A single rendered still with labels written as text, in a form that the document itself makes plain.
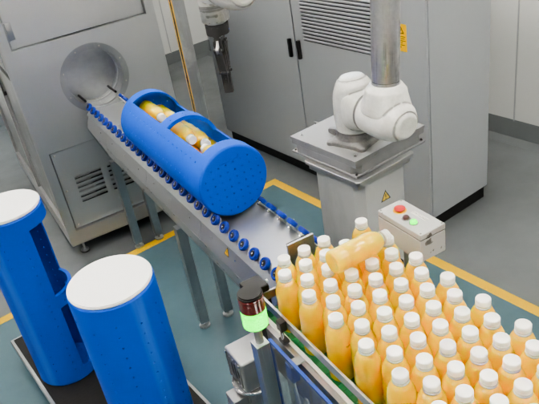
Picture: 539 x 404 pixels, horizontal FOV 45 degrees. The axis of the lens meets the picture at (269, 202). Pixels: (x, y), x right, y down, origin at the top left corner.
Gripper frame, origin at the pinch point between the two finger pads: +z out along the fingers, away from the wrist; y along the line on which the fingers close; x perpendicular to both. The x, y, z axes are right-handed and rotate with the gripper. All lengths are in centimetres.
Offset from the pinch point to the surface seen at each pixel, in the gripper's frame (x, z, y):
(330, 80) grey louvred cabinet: 22, 71, -179
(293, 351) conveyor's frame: 20, 59, 66
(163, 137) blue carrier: -37, 31, -28
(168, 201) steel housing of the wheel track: -44, 63, -32
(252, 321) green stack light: 15, 29, 86
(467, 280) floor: 89, 149, -75
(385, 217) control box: 49, 40, 28
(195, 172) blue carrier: -18.2, 33.0, 0.3
